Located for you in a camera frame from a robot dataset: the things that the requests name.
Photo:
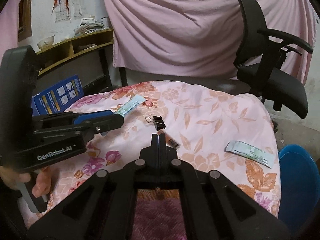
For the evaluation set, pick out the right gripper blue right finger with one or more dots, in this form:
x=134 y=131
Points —
x=215 y=208

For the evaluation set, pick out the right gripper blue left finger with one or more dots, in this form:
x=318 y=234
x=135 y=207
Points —
x=102 y=207

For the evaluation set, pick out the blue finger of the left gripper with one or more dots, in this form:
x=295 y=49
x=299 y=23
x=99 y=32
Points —
x=108 y=123
x=88 y=116

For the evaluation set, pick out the black binder clip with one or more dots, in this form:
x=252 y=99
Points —
x=157 y=121

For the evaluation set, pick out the blue cardboard box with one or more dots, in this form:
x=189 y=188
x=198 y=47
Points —
x=57 y=98

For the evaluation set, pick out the wooden shelf desk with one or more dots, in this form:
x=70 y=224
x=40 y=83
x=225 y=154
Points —
x=84 y=56

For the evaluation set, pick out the pale green paper slip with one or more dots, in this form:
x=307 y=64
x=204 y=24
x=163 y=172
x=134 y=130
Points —
x=250 y=152

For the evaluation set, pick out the floral pink quilt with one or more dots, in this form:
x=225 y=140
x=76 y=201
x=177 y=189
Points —
x=202 y=121

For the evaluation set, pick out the white ceramic bowl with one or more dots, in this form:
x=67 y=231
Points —
x=46 y=42

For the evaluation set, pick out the blue plastic basin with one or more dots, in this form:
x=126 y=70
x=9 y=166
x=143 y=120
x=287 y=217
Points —
x=299 y=177

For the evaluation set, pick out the stack of books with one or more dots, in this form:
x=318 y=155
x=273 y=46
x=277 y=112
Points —
x=90 y=24

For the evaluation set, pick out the pink hanging sheet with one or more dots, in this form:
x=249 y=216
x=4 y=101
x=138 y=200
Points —
x=195 y=37

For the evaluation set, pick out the black office chair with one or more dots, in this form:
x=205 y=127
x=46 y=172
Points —
x=259 y=59

